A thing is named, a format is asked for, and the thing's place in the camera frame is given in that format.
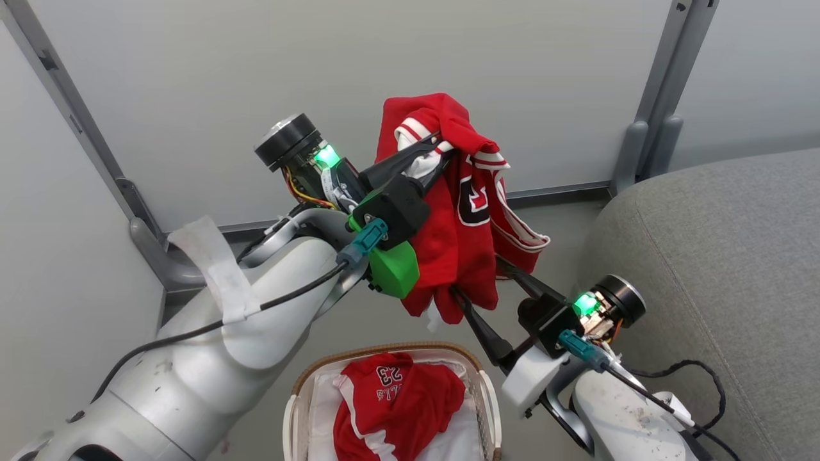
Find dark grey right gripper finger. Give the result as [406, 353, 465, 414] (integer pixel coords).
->
[451, 288, 517, 370]
[496, 257, 568, 302]

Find grey metal partition post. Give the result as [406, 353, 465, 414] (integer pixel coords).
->
[0, 0, 207, 294]
[609, 0, 720, 197]

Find white tape strip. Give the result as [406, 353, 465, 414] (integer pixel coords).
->
[167, 216, 264, 325]

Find white woven laundry basket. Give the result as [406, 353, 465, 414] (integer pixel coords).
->
[282, 341, 504, 461]

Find teal left cable connector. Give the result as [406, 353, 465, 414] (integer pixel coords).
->
[336, 218, 390, 269]

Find teal cable connector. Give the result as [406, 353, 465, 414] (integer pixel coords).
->
[336, 218, 390, 269]
[558, 329, 611, 374]

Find teal right cable connector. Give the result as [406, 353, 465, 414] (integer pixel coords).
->
[558, 329, 611, 374]

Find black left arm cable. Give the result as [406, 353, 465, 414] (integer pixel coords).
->
[90, 258, 350, 405]

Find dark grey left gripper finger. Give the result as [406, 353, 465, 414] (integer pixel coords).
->
[418, 150, 457, 197]
[359, 132, 443, 191]

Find red basketball jersey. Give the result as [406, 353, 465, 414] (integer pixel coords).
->
[375, 93, 552, 325]

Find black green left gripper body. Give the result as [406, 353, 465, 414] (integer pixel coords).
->
[348, 173, 432, 252]

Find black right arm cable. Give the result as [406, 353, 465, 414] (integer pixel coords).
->
[605, 359, 744, 461]

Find grey fabric sofa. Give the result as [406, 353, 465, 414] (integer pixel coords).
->
[575, 147, 820, 461]

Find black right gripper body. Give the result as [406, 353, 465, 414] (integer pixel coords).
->
[517, 291, 587, 360]

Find red jersey in basket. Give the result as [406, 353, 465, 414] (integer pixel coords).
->
[332, 352, 467, 461]

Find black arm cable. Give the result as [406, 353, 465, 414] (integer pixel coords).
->
[605, 359, 744, 461]
[90, 258, 350, 405]

